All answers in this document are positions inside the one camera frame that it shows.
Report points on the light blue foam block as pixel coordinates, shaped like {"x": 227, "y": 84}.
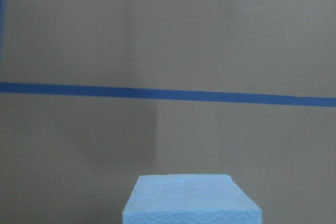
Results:
{"x": 189, "y": 198}

